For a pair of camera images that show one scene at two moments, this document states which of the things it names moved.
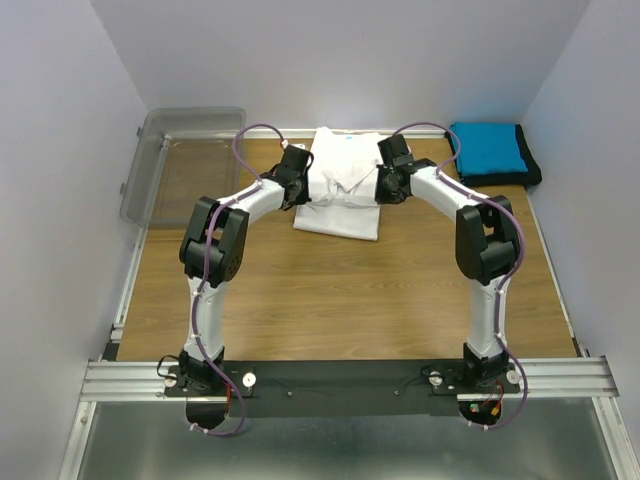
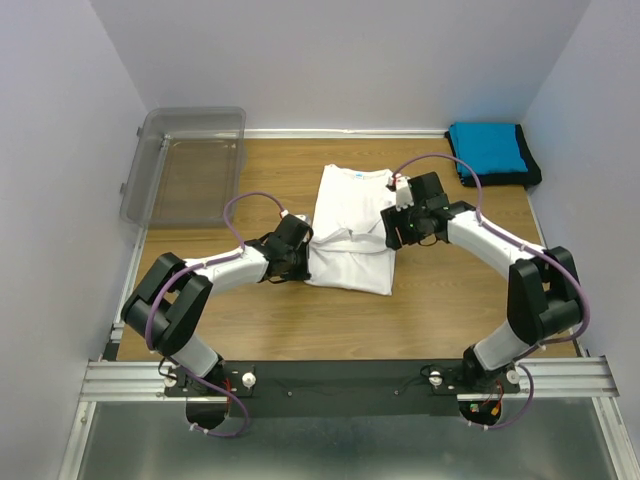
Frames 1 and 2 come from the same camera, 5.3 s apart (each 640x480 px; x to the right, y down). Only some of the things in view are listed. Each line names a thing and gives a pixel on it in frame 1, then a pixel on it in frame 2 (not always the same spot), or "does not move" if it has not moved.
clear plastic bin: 185,153 does not move
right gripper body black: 384,192 to 407,222
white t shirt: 342,183 to 348,247
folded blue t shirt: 490,148 does not move
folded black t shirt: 531,176 does not move
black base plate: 349,388 does not move
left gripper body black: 301,195 to 297,269
